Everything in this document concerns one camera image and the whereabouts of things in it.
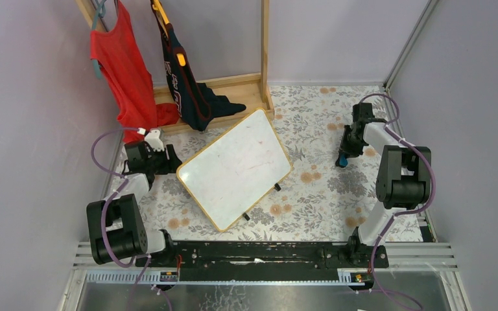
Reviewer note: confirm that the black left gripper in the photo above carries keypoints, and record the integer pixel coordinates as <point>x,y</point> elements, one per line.
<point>163,159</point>

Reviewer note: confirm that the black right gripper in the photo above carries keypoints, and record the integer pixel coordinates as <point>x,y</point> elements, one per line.
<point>349,142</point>

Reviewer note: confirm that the blue whiteboard eraser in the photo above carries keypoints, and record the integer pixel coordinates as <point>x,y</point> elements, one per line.
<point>342,161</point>

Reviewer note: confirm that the yellow framed whiteboard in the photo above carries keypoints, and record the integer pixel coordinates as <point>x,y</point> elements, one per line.
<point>237,169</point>

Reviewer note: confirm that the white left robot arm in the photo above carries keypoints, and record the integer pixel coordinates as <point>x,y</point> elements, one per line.
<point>116,228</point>

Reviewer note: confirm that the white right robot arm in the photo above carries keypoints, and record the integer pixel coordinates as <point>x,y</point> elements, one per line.
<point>403,182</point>

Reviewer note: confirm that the navy blue shirt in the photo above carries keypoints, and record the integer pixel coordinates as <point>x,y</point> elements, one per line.
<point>197,104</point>

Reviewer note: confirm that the wooden clothes rack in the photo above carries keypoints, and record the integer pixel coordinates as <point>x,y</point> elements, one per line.
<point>249,89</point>

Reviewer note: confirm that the red tank top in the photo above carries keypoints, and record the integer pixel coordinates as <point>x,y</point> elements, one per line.
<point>130,82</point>

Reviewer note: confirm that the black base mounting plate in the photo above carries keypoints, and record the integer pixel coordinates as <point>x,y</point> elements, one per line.
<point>267,261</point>

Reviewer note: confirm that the yellow clothes hanger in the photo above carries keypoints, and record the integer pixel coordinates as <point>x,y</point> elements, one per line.
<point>159,12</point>

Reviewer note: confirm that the teal clothes hanger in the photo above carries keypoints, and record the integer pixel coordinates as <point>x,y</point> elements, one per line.
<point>100,12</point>

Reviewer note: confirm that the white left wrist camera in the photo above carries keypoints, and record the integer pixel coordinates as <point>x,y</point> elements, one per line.
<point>153,138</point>

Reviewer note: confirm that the aluminium frame rail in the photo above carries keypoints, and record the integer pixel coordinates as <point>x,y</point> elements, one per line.
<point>408,46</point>

